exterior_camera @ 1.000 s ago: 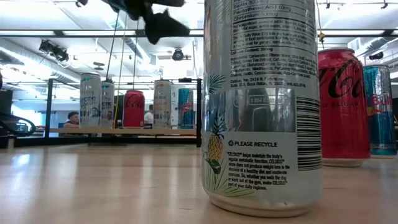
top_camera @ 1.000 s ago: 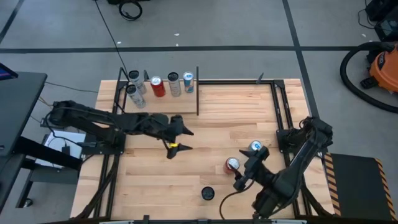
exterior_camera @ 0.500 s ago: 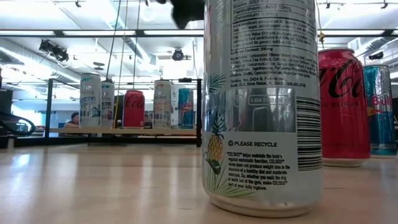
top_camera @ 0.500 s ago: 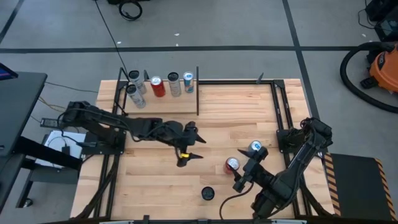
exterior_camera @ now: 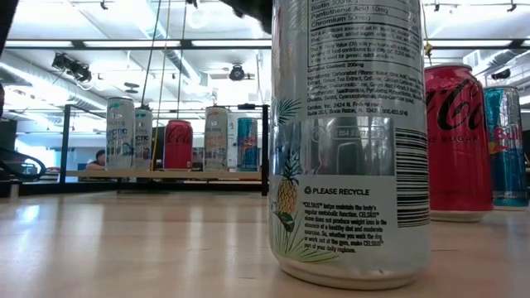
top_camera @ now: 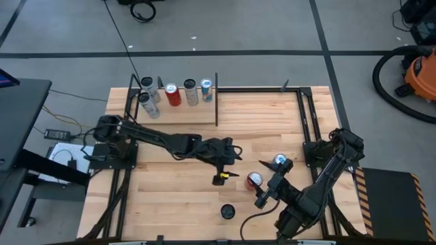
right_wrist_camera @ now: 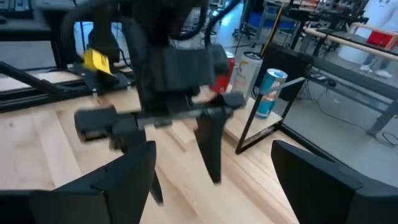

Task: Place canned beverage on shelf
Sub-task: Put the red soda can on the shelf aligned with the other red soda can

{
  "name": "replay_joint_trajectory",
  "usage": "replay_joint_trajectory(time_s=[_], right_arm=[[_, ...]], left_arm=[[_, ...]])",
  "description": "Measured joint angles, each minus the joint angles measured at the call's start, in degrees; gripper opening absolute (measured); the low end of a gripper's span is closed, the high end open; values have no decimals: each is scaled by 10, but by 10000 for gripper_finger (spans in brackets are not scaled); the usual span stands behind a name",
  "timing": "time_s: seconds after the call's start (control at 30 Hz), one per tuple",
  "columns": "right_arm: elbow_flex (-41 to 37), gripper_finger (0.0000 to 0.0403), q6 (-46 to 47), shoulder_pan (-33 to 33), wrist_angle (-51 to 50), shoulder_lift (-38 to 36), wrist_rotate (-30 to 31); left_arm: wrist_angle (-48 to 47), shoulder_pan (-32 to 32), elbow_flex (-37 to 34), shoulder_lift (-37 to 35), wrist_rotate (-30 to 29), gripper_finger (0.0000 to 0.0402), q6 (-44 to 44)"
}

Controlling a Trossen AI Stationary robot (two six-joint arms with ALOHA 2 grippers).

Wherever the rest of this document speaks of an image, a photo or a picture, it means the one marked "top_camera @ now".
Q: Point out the blue silver Red Bull can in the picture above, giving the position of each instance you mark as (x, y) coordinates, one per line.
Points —
(279, 158)
(206, 92)

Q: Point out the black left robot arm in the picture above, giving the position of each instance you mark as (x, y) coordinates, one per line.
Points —
(153, 136)

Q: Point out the red Coca-Cola can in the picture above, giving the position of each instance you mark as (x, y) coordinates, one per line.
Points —
(173, 97)
(254, 178)

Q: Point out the black floor equipment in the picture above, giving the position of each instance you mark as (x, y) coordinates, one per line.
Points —
(422, 27)

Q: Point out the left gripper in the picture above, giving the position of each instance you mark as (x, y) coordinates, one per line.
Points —
(219, 151)

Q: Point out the black metal table frame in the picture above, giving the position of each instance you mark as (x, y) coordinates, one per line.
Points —
(259, 90)

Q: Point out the black power adapter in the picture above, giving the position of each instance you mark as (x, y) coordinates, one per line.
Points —
(57, 134)

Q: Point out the black hazard striped mat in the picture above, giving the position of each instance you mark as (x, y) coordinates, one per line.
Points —
(391, 200)

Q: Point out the black frame bracket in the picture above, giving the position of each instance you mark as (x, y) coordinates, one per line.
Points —
(159, 239)

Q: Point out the white Celsius can pineapple print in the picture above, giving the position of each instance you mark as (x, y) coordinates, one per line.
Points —
(227, 211)

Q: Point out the silver aluminium extrusion bar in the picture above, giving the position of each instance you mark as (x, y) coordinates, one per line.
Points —
(129, 243)
(316, 242)

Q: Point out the dark monitor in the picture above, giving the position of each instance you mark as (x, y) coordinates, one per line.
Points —
(7, 80)

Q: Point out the orange shop vacuum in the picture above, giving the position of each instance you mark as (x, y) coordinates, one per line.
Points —
(377, 76)
(422, 76)

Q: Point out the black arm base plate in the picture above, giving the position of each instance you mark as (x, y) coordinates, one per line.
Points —
(308, 160)
(102, 160)

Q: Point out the white paper box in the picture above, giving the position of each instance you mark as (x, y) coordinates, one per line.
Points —
(64, 153)

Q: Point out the white Celsius can orange print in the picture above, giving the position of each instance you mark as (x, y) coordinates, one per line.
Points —
(191, 95)

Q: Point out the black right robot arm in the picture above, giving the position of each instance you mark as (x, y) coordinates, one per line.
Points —
(316, 197)

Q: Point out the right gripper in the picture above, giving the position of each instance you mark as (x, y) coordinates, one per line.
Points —
(277, 187)

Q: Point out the black desk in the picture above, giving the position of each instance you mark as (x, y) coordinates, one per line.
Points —
(20, 119)

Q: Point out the white Celsius Arctic Vibe can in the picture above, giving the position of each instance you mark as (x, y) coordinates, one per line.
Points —
(150, 90)
(150, 109)

